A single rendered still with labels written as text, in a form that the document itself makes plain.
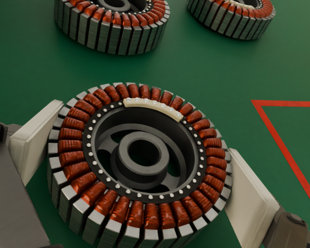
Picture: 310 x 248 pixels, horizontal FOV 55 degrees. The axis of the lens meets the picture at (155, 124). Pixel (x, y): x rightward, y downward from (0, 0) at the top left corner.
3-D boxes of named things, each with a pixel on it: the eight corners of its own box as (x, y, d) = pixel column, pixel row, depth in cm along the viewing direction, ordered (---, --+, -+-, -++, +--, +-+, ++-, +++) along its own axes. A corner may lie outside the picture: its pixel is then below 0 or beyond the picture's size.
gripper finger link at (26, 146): (15, 202, 13) (-3, 198, 13) (55, 143, 20) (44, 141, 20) (27, 140, 12) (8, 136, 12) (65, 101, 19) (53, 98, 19)
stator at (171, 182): (213, 279, 17) (245, 258, 14) (15, 236, 16) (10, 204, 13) (209, 134, 25) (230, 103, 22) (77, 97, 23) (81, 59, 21)
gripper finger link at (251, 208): (267, 201, 14) (282, 205, 14) (227, 146, 20) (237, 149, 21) (243, 254, 15) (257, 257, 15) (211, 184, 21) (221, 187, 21)
